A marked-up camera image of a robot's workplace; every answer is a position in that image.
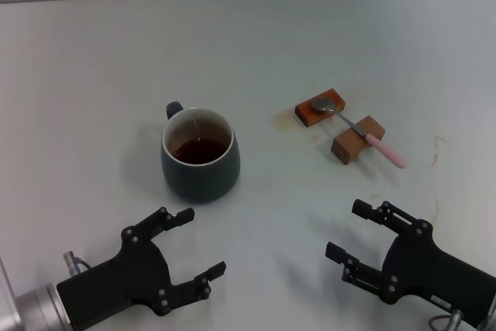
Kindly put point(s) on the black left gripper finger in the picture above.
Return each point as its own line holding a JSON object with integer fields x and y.
{"x": 162, "y": 219}
{"x": 186, "y": 288}

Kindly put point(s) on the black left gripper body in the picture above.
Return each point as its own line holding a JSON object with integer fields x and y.
{"x": 124, "y": 276}

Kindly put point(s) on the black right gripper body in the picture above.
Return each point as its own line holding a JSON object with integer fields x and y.
{"x": 426, "y": 269}

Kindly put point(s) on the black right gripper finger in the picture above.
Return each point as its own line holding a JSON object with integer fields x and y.
{"x": 350, "y": 265}
{"x": 381, "y": 214}

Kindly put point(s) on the dark grey ceramic cup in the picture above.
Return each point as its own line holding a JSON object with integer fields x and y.
{"x": 201, "y": 181}

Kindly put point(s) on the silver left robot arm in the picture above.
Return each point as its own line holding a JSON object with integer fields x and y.
{"x": 35, "y": 307}

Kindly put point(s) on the light brown arched wooden block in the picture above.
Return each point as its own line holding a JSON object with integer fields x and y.
{"x": 348, "y": 147}

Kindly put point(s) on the reddish flat wooden block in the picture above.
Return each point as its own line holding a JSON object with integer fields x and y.
{"x": 306, "y": 117}

